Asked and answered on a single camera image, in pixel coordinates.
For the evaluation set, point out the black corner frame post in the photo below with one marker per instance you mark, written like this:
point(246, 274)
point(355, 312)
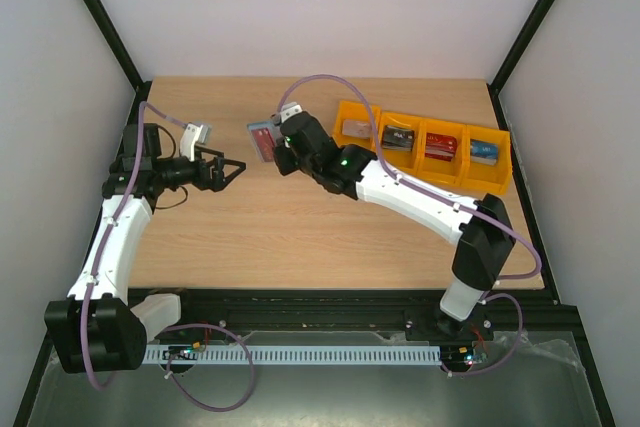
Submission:
point(114, 41)
point(522, 41)

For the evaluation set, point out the black corner frame post left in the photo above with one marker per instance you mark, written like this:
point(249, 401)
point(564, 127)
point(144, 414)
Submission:
point(114, 41)

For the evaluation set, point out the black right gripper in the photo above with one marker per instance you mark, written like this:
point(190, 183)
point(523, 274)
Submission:
point(284, 159)

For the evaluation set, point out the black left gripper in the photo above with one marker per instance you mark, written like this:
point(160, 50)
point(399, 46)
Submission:
point(216, 182)

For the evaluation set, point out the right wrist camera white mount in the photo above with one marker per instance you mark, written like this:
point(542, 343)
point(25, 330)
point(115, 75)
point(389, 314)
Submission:
point(286, 112)

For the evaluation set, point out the black card stack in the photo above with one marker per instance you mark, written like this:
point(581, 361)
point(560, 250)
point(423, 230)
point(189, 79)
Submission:
point(397, 138)

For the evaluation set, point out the yellow plastic bin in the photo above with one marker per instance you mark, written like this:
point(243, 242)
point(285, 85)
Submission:
point(355, 110)
point(406, 161)
point(489, 165)
point(443, 172)

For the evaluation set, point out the red credit card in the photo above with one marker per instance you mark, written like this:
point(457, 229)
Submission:
point(263, 142)

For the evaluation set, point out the white patterned card stack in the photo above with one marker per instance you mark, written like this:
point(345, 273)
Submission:
point(356, 128)

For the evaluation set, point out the black corner frame post right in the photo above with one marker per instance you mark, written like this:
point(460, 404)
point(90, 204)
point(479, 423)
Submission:
point(522, 41)

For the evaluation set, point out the red card stack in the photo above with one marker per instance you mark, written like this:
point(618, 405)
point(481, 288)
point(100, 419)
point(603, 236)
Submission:
point(440, 147)

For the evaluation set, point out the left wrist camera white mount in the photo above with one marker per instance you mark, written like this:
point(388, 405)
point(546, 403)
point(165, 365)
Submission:
point(194, 134)

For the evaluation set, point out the grey metal front plate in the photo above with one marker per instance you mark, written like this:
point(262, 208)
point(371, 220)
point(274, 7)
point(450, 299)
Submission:
point(530, 389)

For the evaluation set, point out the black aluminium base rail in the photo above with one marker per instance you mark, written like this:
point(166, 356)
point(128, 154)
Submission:
point(413, 312)

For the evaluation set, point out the teal card holder wallet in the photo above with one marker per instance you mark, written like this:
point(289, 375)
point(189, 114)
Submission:
point(275, 131)

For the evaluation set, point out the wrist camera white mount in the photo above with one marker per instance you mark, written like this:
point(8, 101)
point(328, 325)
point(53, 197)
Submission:
point(286, 112)
point(194, 134)

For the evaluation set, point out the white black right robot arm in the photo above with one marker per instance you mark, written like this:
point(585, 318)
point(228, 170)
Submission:
point(476, 228)

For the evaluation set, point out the blue card stack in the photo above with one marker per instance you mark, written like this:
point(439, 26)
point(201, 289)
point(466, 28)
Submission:
point(485, 153)

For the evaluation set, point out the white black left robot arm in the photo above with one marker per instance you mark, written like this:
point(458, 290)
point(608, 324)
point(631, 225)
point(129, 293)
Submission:
point(95, 326)

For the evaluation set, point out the light blue slotted cable duct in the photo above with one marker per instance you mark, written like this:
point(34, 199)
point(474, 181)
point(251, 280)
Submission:
point(385, 355)

